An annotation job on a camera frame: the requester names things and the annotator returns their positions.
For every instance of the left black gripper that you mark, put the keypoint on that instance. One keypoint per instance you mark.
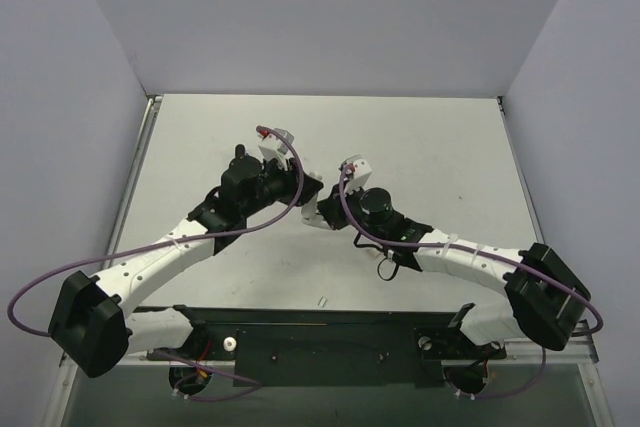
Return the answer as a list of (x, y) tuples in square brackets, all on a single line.
[(304, 189)]

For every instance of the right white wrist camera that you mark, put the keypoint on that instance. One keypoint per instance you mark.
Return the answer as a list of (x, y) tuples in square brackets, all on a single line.
[(357, 172)]

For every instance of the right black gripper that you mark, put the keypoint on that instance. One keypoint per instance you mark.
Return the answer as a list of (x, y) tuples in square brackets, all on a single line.
[(330, 210)]

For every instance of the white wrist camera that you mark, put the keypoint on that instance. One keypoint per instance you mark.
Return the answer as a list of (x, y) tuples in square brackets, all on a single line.
[(357, 172), (272, 147)]

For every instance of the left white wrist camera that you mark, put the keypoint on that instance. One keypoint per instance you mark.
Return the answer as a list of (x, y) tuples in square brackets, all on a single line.
[(272, 147)]

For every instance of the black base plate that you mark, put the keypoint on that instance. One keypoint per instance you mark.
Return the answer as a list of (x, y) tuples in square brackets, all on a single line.
[(324, 348)]

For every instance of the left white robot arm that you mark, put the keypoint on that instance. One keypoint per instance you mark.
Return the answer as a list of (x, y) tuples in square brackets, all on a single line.
[(209, 228)]

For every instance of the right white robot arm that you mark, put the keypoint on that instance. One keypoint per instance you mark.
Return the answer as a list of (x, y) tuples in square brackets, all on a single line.
[(542, 299)]

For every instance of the white stapler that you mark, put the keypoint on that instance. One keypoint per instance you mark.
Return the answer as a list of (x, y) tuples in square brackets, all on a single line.
[(312, 217)]

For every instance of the aluminium frame rail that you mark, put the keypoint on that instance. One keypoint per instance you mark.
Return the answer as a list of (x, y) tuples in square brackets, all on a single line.
[(127, 197)]

